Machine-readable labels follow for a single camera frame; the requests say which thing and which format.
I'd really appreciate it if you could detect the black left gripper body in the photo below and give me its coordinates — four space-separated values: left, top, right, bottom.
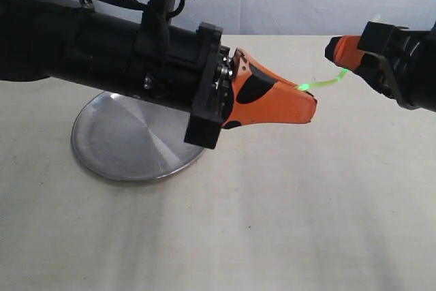
136 22 236 151

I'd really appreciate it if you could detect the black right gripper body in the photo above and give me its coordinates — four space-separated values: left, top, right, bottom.
358 21 435 110

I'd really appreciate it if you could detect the green glow stick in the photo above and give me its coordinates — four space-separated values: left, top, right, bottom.
296 68 349 91

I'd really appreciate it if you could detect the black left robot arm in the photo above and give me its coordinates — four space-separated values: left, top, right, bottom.
1 0 317 149

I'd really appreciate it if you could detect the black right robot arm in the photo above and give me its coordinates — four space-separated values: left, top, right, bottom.
324 21 435 112

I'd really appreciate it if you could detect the round stainless steel plate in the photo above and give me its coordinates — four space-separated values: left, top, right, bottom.
71 91 204 182

